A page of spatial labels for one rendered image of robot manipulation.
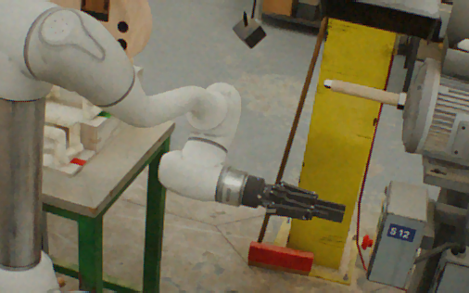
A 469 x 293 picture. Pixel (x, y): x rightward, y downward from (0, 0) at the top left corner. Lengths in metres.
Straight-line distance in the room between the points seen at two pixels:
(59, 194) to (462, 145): 1.03
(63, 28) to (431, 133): 0.95
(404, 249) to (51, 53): 0.90
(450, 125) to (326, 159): 1.24
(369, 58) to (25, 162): 1.67
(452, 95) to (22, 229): 1.03
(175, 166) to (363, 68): 1.28
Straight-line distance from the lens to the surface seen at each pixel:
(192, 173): 1.47
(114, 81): 1.06
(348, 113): 2.66
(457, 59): 1.58
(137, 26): 1.92
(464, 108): 1.58
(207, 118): 1.48
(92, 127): 1.84
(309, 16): 6.49
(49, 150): 1.87
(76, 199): 1.67
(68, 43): 0.99
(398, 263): 1.50
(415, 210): 1.47
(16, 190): 1.25
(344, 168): 2.77
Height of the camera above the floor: 1.84
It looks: 27 degrees down
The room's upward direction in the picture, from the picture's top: 8 degrees clockwise
